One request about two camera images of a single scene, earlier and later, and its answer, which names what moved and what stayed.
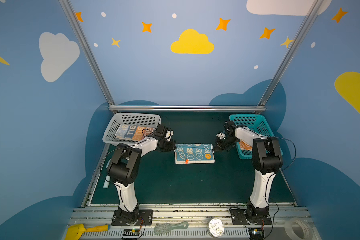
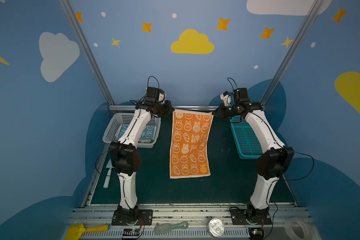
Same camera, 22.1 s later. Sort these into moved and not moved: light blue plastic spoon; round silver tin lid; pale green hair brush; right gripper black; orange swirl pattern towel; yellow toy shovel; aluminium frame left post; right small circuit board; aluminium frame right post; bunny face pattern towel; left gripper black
Moved: orange swirl pattern towel; right gripper black; bunny face pattern towel; left gripper black
Not moved: light blue plastic spoon; round silver tin lid; yellow toy shovel; aluminium frame right post; aluminium frame left post; pale green hair brush; right small circuit board
